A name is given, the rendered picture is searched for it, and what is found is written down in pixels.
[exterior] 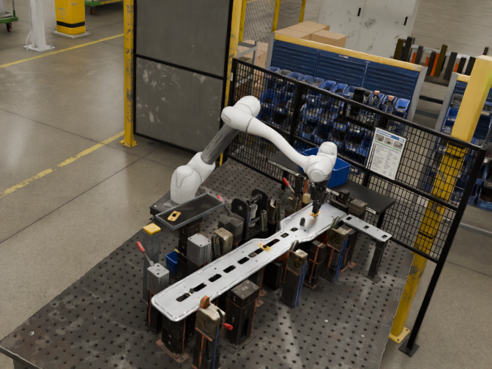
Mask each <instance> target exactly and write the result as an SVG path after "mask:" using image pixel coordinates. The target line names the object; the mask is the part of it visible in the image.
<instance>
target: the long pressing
mask: <svg viewBox="0 0 492 369"><path fill-rule="evenodd" d="M312 204H313V203H311V204H309V205H307V206H305V207H304V208H302V209H300V210H299V211H297V212H295V213H293V214H292V215H290V216H288V217H286V218H285V219H283V220H281V221H280V231H278V232H277V233H276V234H273V235H272V236H270V237H269V238H267V239H251V240H250V241H248V242H246V243H244V244H243V245H240V246H239V247H237V248H236V249H234V250H232V251H231V252H229V253H226V254H225V255H224V256H221V257H220V258H218V259H217V260H215V261H213V262H212V263H210V264H207V265H206V266H204V267H202V268H201V269H199V270H198V271H196V272H194V273H192V274H191V275H188V276H187V277H185V278H184V279H182V280H180V281H179V282H177V283H175V284H173V285H172V286H169V287H168V288H166V289H165V290H163V291H161V292H160V293H158V294H155V295H154V296H153V297H152V298H151V304H152V306H153V307H154V308H156V309H157V310H158V311H160V312H161V313H162V314H163V315H164V316H165V317H166V318H168V319H169V320H171V321H181V320H183V319H184V318H186V317H188V316H189V315H191V314H192V313H194V312H196V311H197V309H198V307H199V305H200V301H201V298H202V297H204V296H205V295H207V296H208V297H209V298H210V302H211V301H212V300H213V299H215V298H217V297H218V296H220V295H221V294H223V293H225V292H226V291H227V290H229V289H230V288H232V287H234V286H235V285H237V284H238V283H240V282H242V281H243V280H244V279H246V278H247V277H249V276H251V275H252V274H254V273H255V272H257V271H258V270H260V269H261V268H263V267H265V266H266V265H267V264H269V263H271V262H272V261H274V260H275V259H276V258H278V257H280V256H281V255H283V254H284V253H286V252H288V250H289V248H290V246H291V243H292V242H293V241H294V240H295V239H298V240H299V244H300V243H303V242H309V241H311V240H313V239H315V238H316V237H317V236H319V235H320V234H322V233H324V232H325V231H327V230H328V229H329V227H330V226H331V224H332V220H333V218H334V217H336V216H337V215H338V216H339V217H340V220H339V222H340V221H341V220H342V219H343V218H344V217H345V216H347V214H346V213H345V212H343V211H341V210H339V209H337V208H335V207H333V206H331V205H329V204H327V203H325V204H323V205H321V208H320V210H319V211H321V213H320V214H319V215H318V216H317V215H316V217H312V216H310V215H309V214H310V213H311V212H312V209H313V205H312ZM302 217H304V218H305V225H304V226H301V225H300V224H299V222H300V219H301V218H302ZM292 228H297V229H298V230H297V231H295V232H292V231H290V230H291V229H292ZM284 233H287V234H289V236H287V237H286V238H282V237H281V235H282V234H284ZM274 239H279V240H280V241H279V242H277V243H276V244H274V245H273V246H271V248H272V251H270V252H267V251H265V250H264V249H263V250H264V251H263V252H261V253H259V254H258V255H257V256H255V257H253V258H251V257H250V256H248V255H250V254H251V253H253V252H255V251H256V250H258V249H259V248H260V247H259V246H258V245H257V244H258V243H260V242H262V243H264V244H265V245H266V244H268V243H269V242H271V241H272V240H274ZM245 257H246V258H249V260H248V261H246V262H245V263H243V264H238V263H237V262H238V261H240V260H241V259H243V258H245ZM230 266H234V267H236V269H233V270H232V271H230V272H229V273H225V272H224V271H223V270H224V269H227V268H228V267H230ZM215 268H216V269H215ZM217 274H219V275H221V276H222V277H220V278H219V279H217V280H216V281H214V282H210V281H209V280H208V279H210V278H211V277H213V276H215V275H217ZM202 283H204V284H205V285H206V287H204V288H203V289H201V290H200V291H198V292H195V291H194V293H193V294H190V293H189V291H190V288H195V287H196V286H199V285H200V284H202ZM186 293H188V294H189V295H190V297H188V298H186V299H185V300H183V301H182V302H178V301H176V299H177V298H179V297H180V296H182V295H183V294H186ZM198 297H199V298H198Z"/></svg>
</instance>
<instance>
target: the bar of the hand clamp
mask: <svg viewBox="0 0 492 369"><path fill-rule="evenodd" d="M294 176H295V188H294V197H296V198H297V202H298V201H300V198H301V181H303V180H304V179H305V177H304V176H302V175H301V174H296V175H294ZM298 197H299V199H298Z"/></svg>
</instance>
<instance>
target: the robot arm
mask: <svg viewBox="0 0 492 369"><path fill-rule="evenodd" d="M260 108H261V105H260V102H259V101H258V100H257V99H256V98H255V97H254V96H246V97H243V98H242V99H240V100H239V101H238V102H237V103H236V104H235V106H233V107H231V106H229V107H225V108H224V109H223V112H222V114H221V118H222V120H223V121H224V122H225V124H224V125H223V127H222V128H221V129H220V131H219V132H218V133H217V135H216V136H215V137H214V138H213V139H212V141H211V142H210V143H209V145H208V146H207V147H206V148H205V150H204V151H203V152H199V153H197V154H196V155H195V156H194V157H193V158H192V160H191V161H190V162H189V163H188V164H187V165H183V166H179V167H178V168H177V169H176V170H175V171H174V173H173V175H172V178H171V199H170V200H169V201H168V202H166V203H164V207H166V208H169V209H171V208H173V207H175V206H178V205H180V204H182V203H184V202H186V201H189V200H191V199H193V198H195V193H196V191H197V189H198V187H199V186H200V185H201V184H202V183H203V182H204V181H205V180H206V179H207V178H208V176H209V175H210V174H211V172H212V171H213V170H214V168H215V160H216V159H217V158H218V157H219V156H220V155H221V153H222V152H223V151H224V149H225V148H226V147H227V146H228V145H229V144H230V142H231V141H232V140H233V139H234V137H235V136H236V135H237V134H238V132H239V131H242V132H244V133H248V134H252V135H257V136H261V137H263V138H266V139H268V140H270V141H271V142H272V143H273V144H274V145H276V147H277V148H279V149H280V150H281V151H282V152H283V153H284V154H285V155H286V156H287V157H288V158H289V159H290V160H292V161H293V162H294V163H296V164H297V165H299V166H301V167H302V168H303V170H304V172H305V173H306V174H307V175H308V177H309V178H310V179H311V180H312V181H313V182H314V183H311V184H310V187H311V189H310V199H311V200H313V204H312V205H313V209H312V212H314V211H316V213H315V214H318V213H319V210H320V208H321V205H323V204H325V202H326V200H327V197H328V195H329V194H330V193H331V191H328V189H327V185H328V182H329V179H330V178H331V174H332V169H333V167H334V165H335V161H336V157H337V147H336V145H335V144H334V143H332V142H323V144H322V145H321V146H320V148H319V150H318V153H317V155H316V156H315V155H311V156H309V157H306V156H304V155H301V154H300V153H298V152H297V151H295V150H294V149H293V147H292V146H291V145H290V144H289V143H288V142H287V141H286V140H285V139H284V138H283V137H282V136H281V135H280V134H279V133H277V132H276V131H274V130H273V129H272V128H270V127H268V126H266V125H265V124H264V123H262V122H260V121H259V120H257V119H256V117H257V115H258V113H259V112H260ZM315 188H316V190H315ZM324 191H326V192H325V195H324ZM318 193H319V200H318V199H317V198H318ZM323 196H324V198H323ZM317 200H318V201H317Z"/></svg>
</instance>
